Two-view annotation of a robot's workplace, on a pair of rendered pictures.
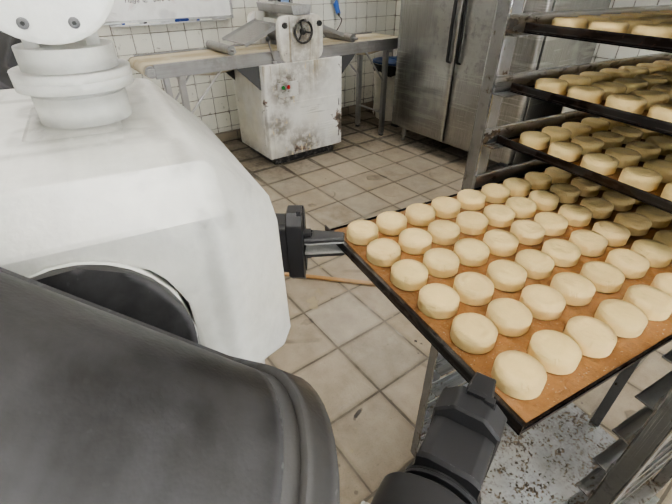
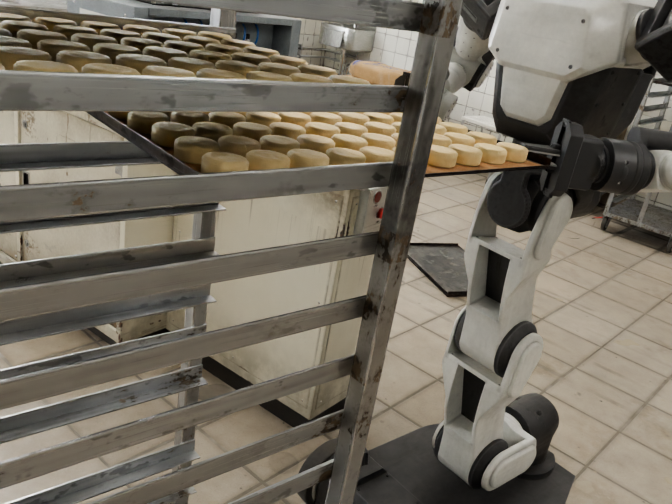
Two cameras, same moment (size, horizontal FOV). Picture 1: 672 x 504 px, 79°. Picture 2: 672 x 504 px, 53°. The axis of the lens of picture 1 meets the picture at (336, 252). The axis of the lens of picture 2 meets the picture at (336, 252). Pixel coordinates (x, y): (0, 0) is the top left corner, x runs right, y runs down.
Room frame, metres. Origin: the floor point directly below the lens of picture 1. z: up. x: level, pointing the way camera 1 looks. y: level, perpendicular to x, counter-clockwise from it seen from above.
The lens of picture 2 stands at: (1.49, -0.54, 1.35)
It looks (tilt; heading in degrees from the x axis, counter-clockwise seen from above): 22 degrees down; 165
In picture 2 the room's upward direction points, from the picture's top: 10 degrees clockwise
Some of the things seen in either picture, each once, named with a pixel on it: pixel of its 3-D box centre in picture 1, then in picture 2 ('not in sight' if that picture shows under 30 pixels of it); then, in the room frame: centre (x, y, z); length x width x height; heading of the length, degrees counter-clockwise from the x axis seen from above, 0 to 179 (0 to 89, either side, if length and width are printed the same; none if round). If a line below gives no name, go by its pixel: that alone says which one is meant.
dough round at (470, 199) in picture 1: (470, 199); not in sight; (0.65, -0.24, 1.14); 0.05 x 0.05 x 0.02
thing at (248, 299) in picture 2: not in sight; (278, 261); (-0.53, -0.19, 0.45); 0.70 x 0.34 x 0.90; 41
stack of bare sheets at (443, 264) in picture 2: not in sight; (453, 267); (-1.57, 0.93, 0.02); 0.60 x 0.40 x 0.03; 9
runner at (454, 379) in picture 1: (514, 348); not in sight; (0.87, -0.56, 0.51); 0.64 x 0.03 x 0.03; 118
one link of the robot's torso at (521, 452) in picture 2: not in sight; (483, 445); (0.19, 0.29, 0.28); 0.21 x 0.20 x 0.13; 118
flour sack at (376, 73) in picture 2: not in sight; (391, 76); (-4.25, 1.21, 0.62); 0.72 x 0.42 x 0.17; 43
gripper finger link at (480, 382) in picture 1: (477, 398); not in sight; (0.23, -0.13, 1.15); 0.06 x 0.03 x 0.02; 148
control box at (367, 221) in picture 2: not in sight; (385, 205); (-0.26, 0.04, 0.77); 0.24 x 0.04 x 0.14; 131
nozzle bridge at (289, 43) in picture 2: not in sight; (190, 58); (-0.92, -0.52, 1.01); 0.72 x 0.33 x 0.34; 131
